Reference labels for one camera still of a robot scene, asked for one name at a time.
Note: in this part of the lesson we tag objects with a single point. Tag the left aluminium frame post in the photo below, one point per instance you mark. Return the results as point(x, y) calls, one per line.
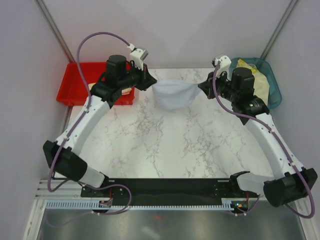
point(44, 10)

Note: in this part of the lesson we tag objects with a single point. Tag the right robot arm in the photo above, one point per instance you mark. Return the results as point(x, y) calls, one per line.
point(291, 181)

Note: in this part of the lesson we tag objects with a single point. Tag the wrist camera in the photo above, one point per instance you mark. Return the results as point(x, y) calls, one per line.
point(221, 64)
point(139, 53)

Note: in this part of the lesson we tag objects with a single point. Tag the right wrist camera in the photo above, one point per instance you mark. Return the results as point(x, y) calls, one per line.
point(221, 64)

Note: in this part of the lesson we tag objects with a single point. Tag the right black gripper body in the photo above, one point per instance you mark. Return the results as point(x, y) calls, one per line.
point(224, 87)

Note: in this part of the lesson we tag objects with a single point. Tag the white slotted cable duct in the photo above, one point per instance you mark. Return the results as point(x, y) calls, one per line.
point(99, 205)

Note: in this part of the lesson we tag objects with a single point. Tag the red plastic tray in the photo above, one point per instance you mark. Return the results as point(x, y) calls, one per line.
point(72, 91)

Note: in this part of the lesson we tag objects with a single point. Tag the aluminium frame post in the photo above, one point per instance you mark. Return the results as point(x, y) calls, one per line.
point(44, 10)
point(279, 27)

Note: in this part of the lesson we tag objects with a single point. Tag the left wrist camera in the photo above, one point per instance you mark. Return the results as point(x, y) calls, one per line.
point(139, 53)

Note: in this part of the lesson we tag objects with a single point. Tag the right aluminium frame post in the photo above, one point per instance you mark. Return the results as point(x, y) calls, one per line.
point(279, 27)

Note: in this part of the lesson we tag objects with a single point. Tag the teal plastic basket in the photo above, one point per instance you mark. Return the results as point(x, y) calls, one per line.
point(274, 97)

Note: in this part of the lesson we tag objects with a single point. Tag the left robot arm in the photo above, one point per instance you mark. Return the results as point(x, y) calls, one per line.
point(62, 155)

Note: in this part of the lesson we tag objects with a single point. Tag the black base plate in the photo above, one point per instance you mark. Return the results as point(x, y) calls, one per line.
point(180, 190)

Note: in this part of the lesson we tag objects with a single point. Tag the pale yellow patterned towel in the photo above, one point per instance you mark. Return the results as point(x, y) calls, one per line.
point(261, 85)

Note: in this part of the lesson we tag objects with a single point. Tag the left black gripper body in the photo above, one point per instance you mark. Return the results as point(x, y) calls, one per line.
point(137, 77)

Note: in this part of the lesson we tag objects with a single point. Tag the light blue towel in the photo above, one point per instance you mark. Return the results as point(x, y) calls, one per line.
point(174, 94)

